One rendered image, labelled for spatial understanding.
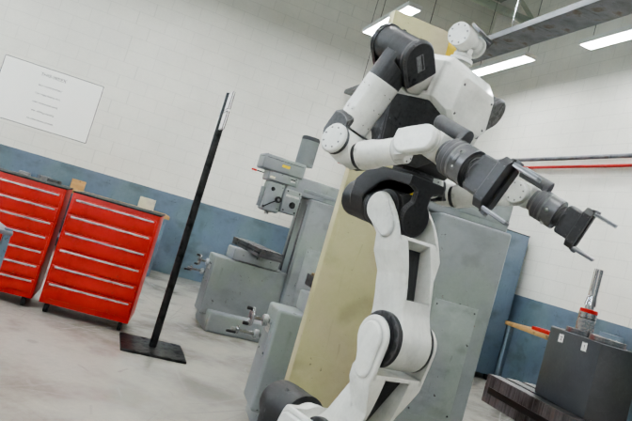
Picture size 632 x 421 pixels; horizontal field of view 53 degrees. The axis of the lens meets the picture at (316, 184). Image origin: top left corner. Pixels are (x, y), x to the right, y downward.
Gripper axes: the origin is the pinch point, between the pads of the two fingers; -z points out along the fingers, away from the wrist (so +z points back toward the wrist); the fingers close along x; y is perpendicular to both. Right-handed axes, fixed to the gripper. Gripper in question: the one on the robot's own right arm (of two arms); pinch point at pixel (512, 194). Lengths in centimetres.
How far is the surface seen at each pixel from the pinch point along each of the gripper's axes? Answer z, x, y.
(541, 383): -4, -36, 63
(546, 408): -12, -38, 53
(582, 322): -3, -15, 62
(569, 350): -6, -23, 58
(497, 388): 4, -45, 63
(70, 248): 373, -220, 133
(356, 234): 112, -47, 103
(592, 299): -1, -9, 63
